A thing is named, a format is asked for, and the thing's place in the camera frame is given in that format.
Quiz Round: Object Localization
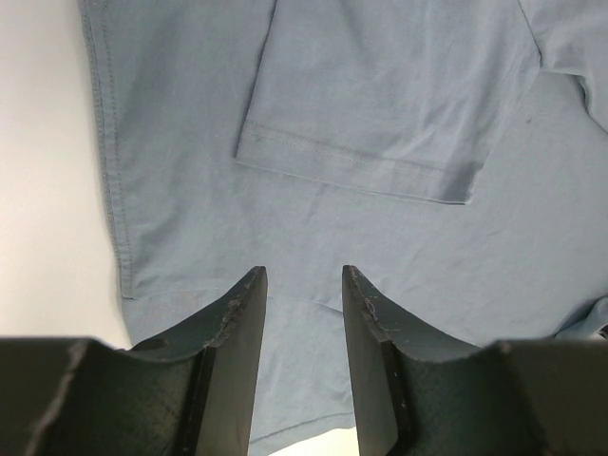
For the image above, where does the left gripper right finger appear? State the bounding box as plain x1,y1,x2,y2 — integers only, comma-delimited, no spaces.
342,266,607,455

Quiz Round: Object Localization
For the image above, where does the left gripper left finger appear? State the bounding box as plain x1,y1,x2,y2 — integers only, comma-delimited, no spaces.
1,267,267,455

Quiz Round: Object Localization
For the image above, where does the grey-blue t shirt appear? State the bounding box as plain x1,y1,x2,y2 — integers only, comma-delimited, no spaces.
79,1,607,455

